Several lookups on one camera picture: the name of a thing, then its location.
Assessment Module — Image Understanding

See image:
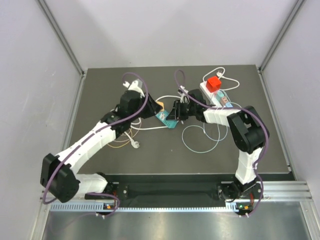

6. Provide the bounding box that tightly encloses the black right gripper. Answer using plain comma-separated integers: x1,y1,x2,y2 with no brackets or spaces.
167,99,198,121

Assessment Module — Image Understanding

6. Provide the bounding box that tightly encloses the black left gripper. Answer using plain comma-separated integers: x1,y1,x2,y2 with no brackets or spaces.
129,91,162,122

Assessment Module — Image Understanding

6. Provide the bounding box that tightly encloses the teal power strip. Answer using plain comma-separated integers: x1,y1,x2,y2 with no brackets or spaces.
155,110,178,129

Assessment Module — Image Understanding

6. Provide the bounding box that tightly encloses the yellow USB charger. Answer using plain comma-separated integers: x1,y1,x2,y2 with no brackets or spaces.
156,101,165,112

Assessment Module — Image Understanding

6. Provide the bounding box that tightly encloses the white power strip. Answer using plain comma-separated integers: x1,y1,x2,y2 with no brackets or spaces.
199,81,230,108

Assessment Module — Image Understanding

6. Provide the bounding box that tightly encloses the blue USB charger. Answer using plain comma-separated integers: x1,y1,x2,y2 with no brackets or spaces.
224,102,234,108

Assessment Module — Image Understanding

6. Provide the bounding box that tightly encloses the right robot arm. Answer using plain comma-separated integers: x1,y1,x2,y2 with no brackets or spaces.
166,86,270,199

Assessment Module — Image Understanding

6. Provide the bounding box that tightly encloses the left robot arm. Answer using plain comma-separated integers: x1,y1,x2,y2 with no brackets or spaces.
40,90,162,203

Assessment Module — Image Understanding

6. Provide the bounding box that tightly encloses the red cube adapter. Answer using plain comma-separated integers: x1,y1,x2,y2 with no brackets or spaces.
206,76,222,93

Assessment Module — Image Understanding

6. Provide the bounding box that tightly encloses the mint USB charger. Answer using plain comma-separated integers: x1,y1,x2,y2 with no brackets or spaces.
216,91,225,101

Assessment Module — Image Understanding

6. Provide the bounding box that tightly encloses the salmon dual USB charger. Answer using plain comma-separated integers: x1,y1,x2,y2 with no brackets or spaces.
219,97,229,106

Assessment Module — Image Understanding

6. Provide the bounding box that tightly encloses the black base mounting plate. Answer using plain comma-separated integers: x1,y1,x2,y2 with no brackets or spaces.
84,181,264,202

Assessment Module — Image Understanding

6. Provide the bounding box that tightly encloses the yellow USB cable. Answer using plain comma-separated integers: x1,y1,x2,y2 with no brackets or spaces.
107,127,138,150

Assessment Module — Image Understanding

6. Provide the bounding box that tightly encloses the white power strip cord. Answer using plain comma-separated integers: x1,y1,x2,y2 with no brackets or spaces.
124,95,176,143

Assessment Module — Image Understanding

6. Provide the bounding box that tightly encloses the white wall plug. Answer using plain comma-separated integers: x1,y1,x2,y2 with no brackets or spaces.
131,140,140,149

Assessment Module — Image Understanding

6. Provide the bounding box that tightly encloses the aluminium frame rail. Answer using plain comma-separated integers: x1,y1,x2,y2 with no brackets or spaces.
49,179,311,203

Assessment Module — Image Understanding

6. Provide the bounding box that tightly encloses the perforated cable duct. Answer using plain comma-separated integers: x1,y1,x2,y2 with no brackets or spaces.
50,201,250,213

